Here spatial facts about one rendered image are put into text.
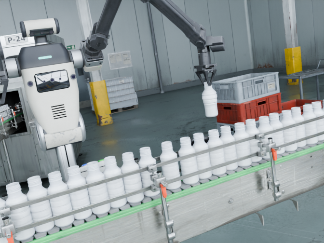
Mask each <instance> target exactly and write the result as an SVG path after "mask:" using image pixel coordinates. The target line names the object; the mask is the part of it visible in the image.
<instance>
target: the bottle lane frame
mask: <svg viewBox="0 0 324 243"><path fill-rule="evenodd" d="M275 169H276V179H277V180H279V181H280V192H281V197H279V200H278V201H277V202H276V201H274V198H273V196H272V193H273V192H272V191H271V190H270V189H269V186H268V181H270V179H269V178H268V177H267V170H271V166H270V161H267V162H266V163H263V164H259V165H257V166H252V167H251V168H248V169H243V170H242V171H239V172H235V173H233V174H231V175H227V176H224V177H218V179H215V180H212V181H211V180H209V182H206V183H203V184H202V183H200V185H197V186H194V187H192V186H191V188H189V189H185V190H183V189H181V191H179V192H176V193H172V194H170V195H167V197H166V203H167V209H168V215H169V218H171V219H172V220H173V221H174V225H173V227H174V232H175V233H176V236H175V238H174V239H173V243H181V242H183V241H186V240H188V239H191V238H193V237H196V236H198V235H201V234H203V233H206V232H208V231H211V230H214V229H216V228H219V227H221V226H224V225H226V224H228V223H231V222H233V221H236V220H238V219H241V218H243V217H246V216H248V215H251V214H253V213H256V212H258V211H261V210H263V209H266V208H268V207H271V206H273V205H276V204H278V203H281V202H284V201H286V200H289V199H291V198H293V197H296V196H298V195H301V194H303V193H306V192H308V191H311V190H313V189H316V188H318V187H321V186H323V185H324V143H323V144H320V145H316V146H314V147H310V148H308V149H303V150H302V151H299V152H296V153H293V154H289V155H287V156H282V157H281V158H278V159H277V160H276V161H275ZM27 243H168V239H167V237H166V227H165V225H164V216H163V213H162V202H161V198H158V199H155V200H153V199H152V201H150V202H146V203H141V204H140V205H137V206H134V207H132V206H130V208H128V209H125V210H119V212H116V213H114V214H108V216H105V217H102V218H98V217H97V218H96V220H93V221H90V222H86V221H85V222H84V224H81V225H78V226H74V225H73V226H72V227H71V228H69V229H66V230H60V231H59V232H57V233H54V234H51V235H49V234H47V235H46V236H45V237H42V238H39V239H35V238H33V240H32V241H30V242H27Z"/></svg>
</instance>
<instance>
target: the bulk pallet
mask: <svg viewBox="0 0 324 243"><path fill-rule="evenodd" d="M105 82H106V87H107V93H108V99H109V105H110V110H112V111H111V112H113V111H117V112H113V113H118V112H122V111H127V110H131V109H135V108H138V99H137V95H136V92H135V87H134V81H133V77H132V76H126V77H117V78H112V79H106V80H105ZM87 86H88V88H87V89H88V91H89V93H88V94H89V96H90V100H91V106H92V113H93V114H95V109H94V105H93V99H92V94H91V89H90V84H89V82H87ZM132 107H133V108H132ZM126 108H130V109H126ZM123 109H126V110H123ZM113 113H111V114H113Z"/></svg>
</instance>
